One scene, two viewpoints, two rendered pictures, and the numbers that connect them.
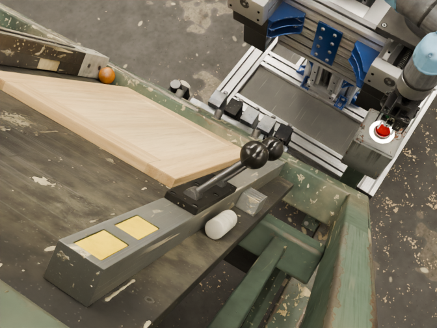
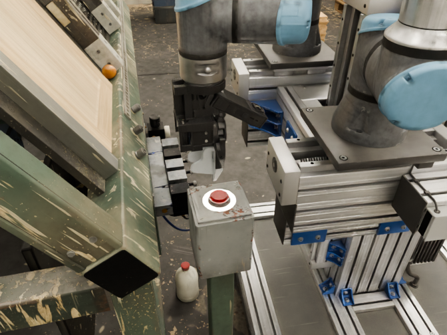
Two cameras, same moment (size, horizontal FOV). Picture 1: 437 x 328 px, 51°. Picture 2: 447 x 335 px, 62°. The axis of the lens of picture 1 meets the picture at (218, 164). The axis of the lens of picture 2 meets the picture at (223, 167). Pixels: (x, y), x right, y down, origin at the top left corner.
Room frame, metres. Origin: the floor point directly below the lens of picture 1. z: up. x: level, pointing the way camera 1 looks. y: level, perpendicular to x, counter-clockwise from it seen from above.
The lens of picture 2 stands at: (0.10, -0.85, 1.45)
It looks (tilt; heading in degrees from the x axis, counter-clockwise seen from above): 37 degrees down; 41
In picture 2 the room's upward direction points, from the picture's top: straight up
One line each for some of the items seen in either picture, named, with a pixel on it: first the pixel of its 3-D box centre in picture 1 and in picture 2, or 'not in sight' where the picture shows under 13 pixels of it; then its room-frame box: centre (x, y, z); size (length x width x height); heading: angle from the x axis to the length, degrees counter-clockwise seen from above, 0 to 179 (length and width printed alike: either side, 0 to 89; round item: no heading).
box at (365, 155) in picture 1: (372, 145); (219, 230); (0.53, -0.46, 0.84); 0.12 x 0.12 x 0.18; 54
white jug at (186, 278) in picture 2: not in sight; (186, 279); (0.74, -0.07, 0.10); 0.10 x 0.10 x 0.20
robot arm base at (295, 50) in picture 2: not in sight; (298, 32); (1.13, -0.25, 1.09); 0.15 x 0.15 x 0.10
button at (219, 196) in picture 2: (382, 131); (219, 198); (0.53, -0.46, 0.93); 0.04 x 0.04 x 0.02
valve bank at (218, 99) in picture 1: (233, 120); (170, 171); (0.73, -0.06, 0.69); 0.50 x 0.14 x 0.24; 54
